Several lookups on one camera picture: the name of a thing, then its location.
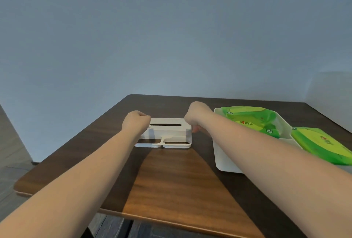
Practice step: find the person's right hand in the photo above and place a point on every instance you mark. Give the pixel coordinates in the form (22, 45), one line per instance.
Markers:
(197, 114)

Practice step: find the person's left hand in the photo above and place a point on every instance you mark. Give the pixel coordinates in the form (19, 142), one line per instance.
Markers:
(135, 121)

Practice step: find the person's right fingers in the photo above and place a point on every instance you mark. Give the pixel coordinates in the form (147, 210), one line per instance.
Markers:
(198, 130)

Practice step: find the white slotted organizer lid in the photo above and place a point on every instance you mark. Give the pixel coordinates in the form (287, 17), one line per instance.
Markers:
(170, 133)

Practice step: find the person's left forearm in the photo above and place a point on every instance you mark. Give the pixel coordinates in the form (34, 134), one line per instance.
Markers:
(68, 188)

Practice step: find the person's right forearm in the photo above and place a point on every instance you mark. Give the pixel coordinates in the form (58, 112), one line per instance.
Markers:
(286, 180)

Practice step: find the white plastic tray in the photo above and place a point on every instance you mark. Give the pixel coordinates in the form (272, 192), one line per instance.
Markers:
(228, 158)

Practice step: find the green tissue packet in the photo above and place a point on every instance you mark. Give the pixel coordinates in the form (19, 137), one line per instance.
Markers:
(254, 120)
(321, 144)

